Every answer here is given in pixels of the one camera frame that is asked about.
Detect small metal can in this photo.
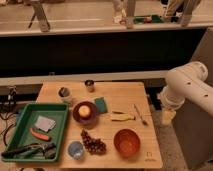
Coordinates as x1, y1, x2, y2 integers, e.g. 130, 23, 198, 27
84, 80, 95, 92

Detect black cables bundle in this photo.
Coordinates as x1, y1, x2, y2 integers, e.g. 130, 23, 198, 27
0, 85, 18, 148

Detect red bowl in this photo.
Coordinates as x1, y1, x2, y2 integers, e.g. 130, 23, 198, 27
113, 129, 141, 157

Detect orange carrot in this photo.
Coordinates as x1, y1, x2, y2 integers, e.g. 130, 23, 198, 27
30, 128, 51, 141

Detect grey folded cloth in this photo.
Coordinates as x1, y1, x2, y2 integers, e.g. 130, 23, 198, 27
35, 116, 56, 132

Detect black tongs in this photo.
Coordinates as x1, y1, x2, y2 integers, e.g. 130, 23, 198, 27
1, 143, 56, 159

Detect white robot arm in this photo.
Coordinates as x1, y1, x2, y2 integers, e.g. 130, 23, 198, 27
158, 61, 213, 125

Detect green sponge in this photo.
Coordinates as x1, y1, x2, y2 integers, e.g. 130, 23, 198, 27
95, 97, 108, 114

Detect bunch of dark grapes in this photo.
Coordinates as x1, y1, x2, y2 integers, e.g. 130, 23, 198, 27
81, 130, 106, 155

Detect yellow round fruit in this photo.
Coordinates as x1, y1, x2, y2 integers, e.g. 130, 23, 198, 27
78, 105, 91, 118

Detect white cup with dark contents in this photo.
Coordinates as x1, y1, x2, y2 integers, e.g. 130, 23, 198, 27
58, 87, 72, 104

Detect green plastic tray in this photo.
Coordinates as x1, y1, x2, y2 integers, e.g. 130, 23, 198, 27
1, 103, 69, 163

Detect light blue cup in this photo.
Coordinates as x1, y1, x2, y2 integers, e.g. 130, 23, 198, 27
68, 141, 84, 160

